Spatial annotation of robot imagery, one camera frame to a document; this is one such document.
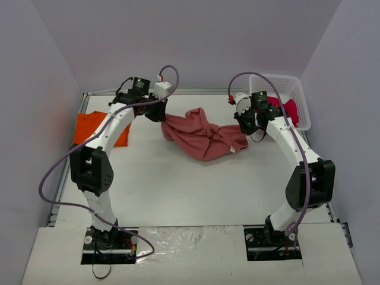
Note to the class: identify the orange folded t shirt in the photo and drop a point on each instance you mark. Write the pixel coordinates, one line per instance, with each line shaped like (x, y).
(88, 123)

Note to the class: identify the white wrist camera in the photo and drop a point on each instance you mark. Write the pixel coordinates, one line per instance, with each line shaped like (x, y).
(161, 88)
(242, 102)

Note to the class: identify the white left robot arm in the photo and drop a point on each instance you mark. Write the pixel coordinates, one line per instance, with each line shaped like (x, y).
(90, 167)

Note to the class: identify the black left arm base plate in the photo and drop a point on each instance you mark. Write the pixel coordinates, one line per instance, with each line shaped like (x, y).
(115, 248)

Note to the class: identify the white plastic basket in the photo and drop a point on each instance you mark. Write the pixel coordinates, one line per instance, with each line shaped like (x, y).
(289, 88)

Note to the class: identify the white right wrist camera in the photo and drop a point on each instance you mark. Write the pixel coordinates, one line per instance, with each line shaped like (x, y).
(242, 102)

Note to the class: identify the pink t shirt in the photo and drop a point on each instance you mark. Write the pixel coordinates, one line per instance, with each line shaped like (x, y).
(201, 139)

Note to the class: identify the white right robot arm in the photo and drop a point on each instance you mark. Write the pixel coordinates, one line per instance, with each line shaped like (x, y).
(311, 183)

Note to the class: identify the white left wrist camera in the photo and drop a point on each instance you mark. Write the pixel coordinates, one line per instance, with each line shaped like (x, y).
(161, 88)

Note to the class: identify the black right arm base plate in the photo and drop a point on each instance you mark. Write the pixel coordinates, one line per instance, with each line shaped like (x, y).
(260, 248)

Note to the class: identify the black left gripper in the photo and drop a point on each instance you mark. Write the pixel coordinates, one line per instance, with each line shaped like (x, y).
(157, 110)

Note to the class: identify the magenta t shirt in basket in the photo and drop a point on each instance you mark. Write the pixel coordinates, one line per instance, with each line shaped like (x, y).
(289, 106)

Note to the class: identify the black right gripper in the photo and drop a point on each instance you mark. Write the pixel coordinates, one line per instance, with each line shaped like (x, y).
(246, 122)

